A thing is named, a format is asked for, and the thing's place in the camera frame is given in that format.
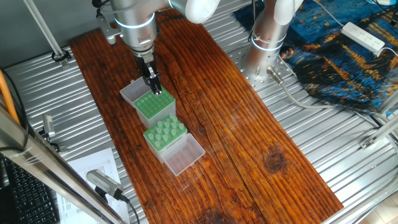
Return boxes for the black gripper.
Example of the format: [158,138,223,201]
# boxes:
[136,53,163,95]

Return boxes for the clear box with green rack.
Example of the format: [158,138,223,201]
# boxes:
[119,77,177,128]
[142,113,206,177]

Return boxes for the printed white paper sheet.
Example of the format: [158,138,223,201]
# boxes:
[57,147,131,224]

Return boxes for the brown wooden board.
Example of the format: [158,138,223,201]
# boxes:
[68,9,345,224]

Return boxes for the orange tube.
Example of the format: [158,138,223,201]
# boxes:
[0,70,20,125]

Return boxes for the black keyboard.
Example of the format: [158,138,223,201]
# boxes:
[0,155,60,224]

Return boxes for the blue starry painted cloth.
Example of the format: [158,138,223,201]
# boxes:
[233,0,398,116]

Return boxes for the white power strip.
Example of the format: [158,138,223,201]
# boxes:
[341,21,386,57]

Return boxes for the aluminium profile bar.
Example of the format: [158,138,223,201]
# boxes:
[376,90,398,115]

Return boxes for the pale blue plastic object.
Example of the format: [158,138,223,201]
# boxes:
[366,0,398,6]

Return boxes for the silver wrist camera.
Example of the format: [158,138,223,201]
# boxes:
[96,14,118,45]

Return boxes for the black cable ring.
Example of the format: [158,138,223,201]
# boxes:
[51,49,73,63]

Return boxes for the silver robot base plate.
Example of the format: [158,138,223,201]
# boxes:
[228,43,298,91]

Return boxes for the silver camera on stand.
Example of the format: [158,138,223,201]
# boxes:
[42,114,57,139]

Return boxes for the silver camera with black cable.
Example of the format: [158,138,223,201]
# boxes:
[86,169,125,202]

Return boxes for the aluminium post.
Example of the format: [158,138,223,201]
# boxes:
[23,0,71,68]

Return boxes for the black camera cable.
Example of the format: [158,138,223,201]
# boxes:
[119,193,141,224]

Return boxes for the grey robot cable with connector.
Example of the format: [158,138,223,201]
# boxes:
[266,66,398,141]

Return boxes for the aluminium frame beam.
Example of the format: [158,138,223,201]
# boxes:
[0,104,127,224]

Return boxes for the thin white cable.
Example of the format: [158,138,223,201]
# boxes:
[312,0,345,28]

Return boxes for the aluminium profile with bracket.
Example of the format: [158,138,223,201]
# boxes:
[359,115,398,150]

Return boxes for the white power strip cable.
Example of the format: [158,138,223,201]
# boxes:
[377,46,398,58]

